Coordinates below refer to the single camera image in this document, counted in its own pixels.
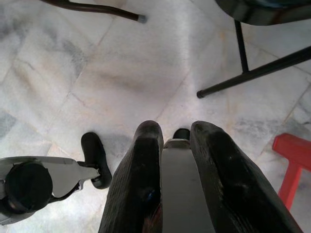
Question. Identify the black robot left foot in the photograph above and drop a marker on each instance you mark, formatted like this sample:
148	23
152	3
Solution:
96	155

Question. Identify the silver robot leg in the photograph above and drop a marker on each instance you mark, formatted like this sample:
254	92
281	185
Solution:
182	189
29	184

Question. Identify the black robot foot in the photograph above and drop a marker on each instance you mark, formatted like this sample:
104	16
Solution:
181	134
96	155

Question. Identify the black robot right foot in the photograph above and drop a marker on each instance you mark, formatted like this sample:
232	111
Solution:
181	134

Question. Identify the brown chair leg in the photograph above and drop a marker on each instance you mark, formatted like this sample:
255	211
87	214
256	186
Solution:
102	9

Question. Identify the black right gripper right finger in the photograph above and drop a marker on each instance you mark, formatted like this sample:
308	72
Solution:
228	184

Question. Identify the silver robot left leg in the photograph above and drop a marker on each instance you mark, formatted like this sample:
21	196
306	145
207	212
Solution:
29	184

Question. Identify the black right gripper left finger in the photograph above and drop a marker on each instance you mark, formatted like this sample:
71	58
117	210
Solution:
136	184

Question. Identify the red plastic stool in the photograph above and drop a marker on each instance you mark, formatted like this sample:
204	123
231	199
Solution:
291	150

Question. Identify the silver robot right leg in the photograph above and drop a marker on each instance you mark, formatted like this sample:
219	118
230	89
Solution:
182	189

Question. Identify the black metal chair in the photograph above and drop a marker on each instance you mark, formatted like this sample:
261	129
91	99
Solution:
255	72

